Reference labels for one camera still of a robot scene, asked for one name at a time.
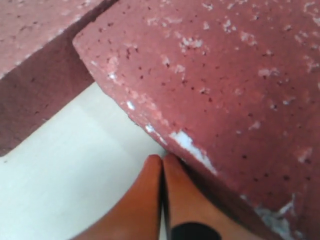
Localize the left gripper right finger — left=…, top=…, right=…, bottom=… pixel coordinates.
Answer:
left=163, top=153, right=275, bottom=240

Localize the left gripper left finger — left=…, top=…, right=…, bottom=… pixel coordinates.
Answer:
left=74, top=154, right=162, bottom=240

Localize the red brick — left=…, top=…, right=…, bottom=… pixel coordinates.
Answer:
left=73, top=0, right=320, bottom=240
left=0, top=0, right=112, bottom=156

